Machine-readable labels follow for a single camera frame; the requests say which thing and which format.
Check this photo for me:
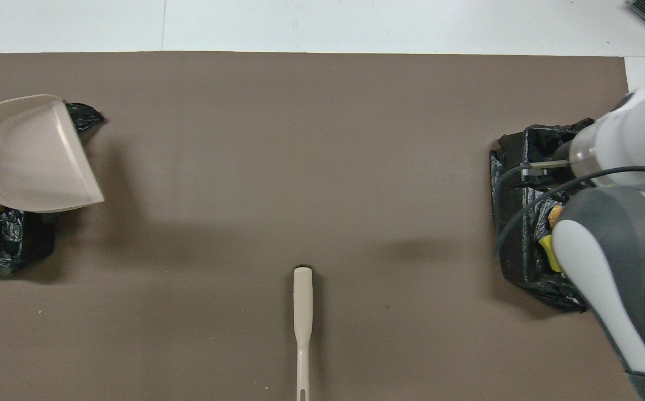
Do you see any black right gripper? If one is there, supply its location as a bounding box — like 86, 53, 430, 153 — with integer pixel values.
521, 139, 574, 182

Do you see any yellow sponge piece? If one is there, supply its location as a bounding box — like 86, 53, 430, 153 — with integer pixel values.
539, 234, 563, 274

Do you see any beige hand brush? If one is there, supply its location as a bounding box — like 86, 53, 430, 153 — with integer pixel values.
293, 264, 315, 401

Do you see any beige plastic dustpan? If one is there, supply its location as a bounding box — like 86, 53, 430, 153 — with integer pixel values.
0, 94, 106, 214

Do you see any right black garbage bag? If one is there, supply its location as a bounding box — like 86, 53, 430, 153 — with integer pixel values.
489, 118, 597, 313

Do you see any black garbage bag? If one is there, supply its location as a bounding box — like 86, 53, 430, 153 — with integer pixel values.
489, 118, 597, 313
0, 102, 105, 278

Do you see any brown table mat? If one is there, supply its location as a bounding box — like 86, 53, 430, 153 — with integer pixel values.
0, 52, 645, 401

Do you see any left black garbage bag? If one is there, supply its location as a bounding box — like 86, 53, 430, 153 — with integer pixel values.
0, 102, 105, 278

